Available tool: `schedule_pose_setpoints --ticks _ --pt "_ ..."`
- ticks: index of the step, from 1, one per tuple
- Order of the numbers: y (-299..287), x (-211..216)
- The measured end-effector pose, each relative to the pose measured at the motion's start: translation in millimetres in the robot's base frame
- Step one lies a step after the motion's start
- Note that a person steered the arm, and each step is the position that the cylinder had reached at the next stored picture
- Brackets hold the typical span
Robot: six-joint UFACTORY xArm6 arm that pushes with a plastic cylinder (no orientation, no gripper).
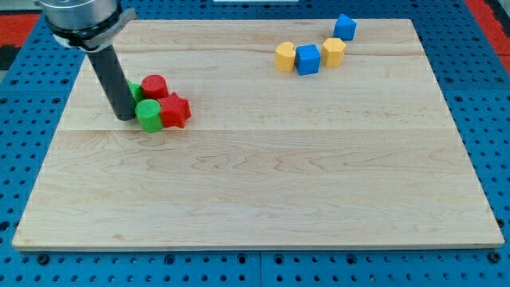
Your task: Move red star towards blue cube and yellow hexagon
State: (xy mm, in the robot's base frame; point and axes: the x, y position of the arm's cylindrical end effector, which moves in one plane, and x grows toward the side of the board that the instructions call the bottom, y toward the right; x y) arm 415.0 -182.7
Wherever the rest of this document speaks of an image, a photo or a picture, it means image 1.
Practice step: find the green cylinder block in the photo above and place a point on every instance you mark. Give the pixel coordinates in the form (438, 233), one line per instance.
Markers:
(148, 114)

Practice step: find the green block behind rod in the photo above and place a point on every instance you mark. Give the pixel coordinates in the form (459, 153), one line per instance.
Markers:
(136, 91)

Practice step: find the blue cube block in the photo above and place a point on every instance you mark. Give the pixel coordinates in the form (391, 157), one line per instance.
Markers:
(307, 59)

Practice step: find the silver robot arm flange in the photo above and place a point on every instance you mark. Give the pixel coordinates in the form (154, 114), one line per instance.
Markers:
(90, 25)

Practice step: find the yellow heart block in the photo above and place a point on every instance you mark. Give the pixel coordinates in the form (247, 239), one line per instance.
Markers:
(285, 56)

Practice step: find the red cylinder block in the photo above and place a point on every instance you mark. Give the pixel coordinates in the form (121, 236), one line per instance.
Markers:
(154, 87)

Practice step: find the yellow hexagon block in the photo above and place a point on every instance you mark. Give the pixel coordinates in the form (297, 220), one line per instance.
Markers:
(333, 50)

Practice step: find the wooden board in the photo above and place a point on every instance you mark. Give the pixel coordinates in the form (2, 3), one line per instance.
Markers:
(364, 156)

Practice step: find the red star block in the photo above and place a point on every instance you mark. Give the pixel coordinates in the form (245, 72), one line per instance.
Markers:
(174, 111)

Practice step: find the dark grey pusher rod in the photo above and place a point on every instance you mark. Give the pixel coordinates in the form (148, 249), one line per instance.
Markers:
(111, 77)

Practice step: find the blue pentagon block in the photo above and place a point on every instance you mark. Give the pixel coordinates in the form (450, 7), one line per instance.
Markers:
(345, 28)

